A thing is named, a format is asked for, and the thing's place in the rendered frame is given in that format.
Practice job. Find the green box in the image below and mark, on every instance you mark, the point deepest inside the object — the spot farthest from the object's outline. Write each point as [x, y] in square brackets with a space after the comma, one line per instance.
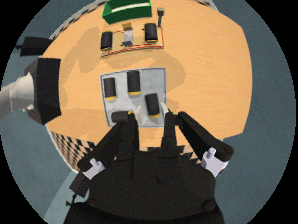
[143, 10]

